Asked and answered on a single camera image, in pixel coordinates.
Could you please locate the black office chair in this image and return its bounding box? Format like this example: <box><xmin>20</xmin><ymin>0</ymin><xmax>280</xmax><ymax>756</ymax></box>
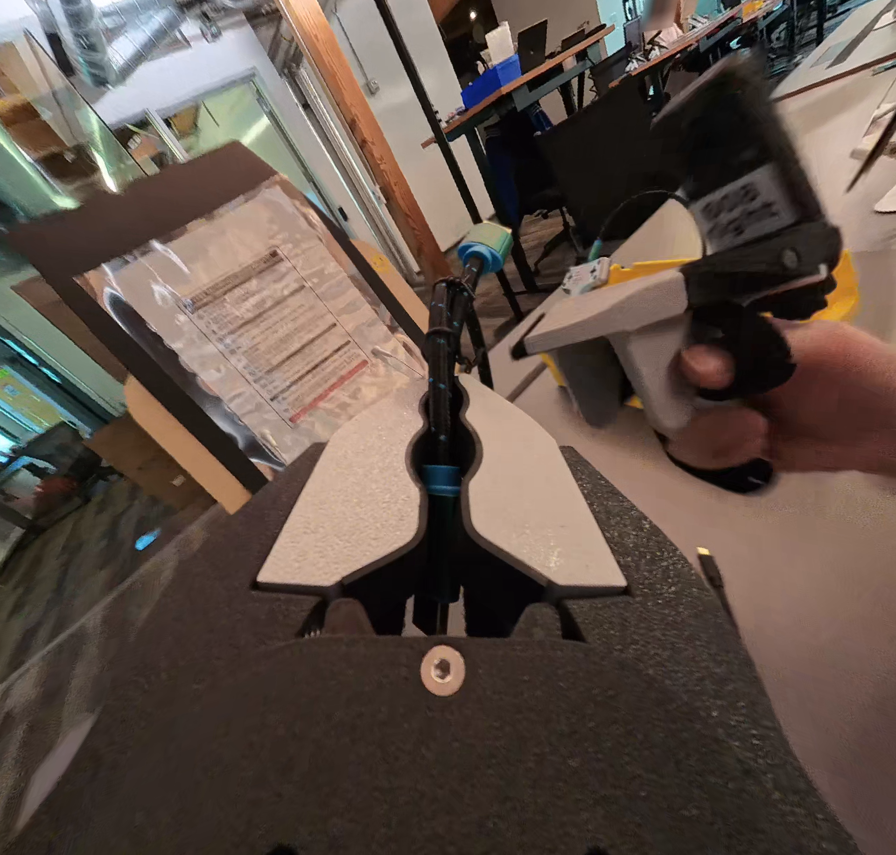
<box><xmin>535</xmin><ymin>81</ymin><xmax>694</xmax><ymax>275</ymax></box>

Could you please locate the black braided hdmi cable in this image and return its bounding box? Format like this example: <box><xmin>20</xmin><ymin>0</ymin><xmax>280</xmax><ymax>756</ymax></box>
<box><xmin>590</xmin><ymin>190</ymin><xmax>694</xmax><ymax>262</ymax></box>
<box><xmin>413</xmin><ymin>224</ymin><xmax>515</xmax><ymax>635</ymax></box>

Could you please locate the blue bin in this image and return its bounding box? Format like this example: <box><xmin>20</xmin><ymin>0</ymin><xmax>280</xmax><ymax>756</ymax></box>
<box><xmin>460</xmin><ymin>53</ymin><xmax>522</xmax><ymax>110</ymax></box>

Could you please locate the wooden table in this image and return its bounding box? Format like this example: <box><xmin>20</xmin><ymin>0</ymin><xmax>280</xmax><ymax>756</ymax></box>
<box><xmin>421</xmin><ymin>25</ymin><xmax>617</xmax><ymax>296</ymax></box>

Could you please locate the instruction board with plastic cover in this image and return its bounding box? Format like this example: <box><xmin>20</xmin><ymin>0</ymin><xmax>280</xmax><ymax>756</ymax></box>
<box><xmin>3</xmin><ymin>142</ymin><xmax>435</xmax><ymax>513</ymax></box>

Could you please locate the yellow plastic bin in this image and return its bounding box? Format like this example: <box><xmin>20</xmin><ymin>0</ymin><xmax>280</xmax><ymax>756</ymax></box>
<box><xmin>542</xmin><ymin>249</ymin><xmax>861</xmax><ymax>411</ymax></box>

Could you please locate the office chair with blue jacket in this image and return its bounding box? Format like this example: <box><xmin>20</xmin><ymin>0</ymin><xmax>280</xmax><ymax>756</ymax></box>
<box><xmin>483</xmin><ymin>109</ymin><xmax>561</xmax><ymax>233</ymax></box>

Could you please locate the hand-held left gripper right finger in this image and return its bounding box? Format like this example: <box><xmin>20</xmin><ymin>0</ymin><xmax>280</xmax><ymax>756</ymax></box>
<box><xmin>455</xmin><ymin>378</ymin><xmax>629</xmax><ymax>598</ymax></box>

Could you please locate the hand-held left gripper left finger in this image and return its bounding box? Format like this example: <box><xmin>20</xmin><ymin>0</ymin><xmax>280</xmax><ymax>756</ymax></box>
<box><xmin>255</xmin><ymin>389</ymin><xmax>429</xmax><ymax>593</ymax></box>

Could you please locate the white hdmi adapter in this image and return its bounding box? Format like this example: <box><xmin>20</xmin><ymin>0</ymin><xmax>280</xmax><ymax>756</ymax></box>
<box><xmin>563</xmin><ymin>259</ymin><xmax>611</xmax><ymax>297</ymax></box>

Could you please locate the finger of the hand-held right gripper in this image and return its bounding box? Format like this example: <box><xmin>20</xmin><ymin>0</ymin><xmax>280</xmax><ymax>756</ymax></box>
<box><xmin>558</xmin><ymin>336</ymin><xmax>653</xmax><ymax>430</ymax></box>
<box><xmin>511</xmin><ymin>267</ymin><xmax>690</xmax><ymax>360</ymax></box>

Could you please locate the person's right hand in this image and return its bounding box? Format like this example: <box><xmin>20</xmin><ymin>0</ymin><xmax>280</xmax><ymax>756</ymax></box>
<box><xmin>665</xmin><ymin>318</ymin><xmax>896</xmax><ymax>479</ymax></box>

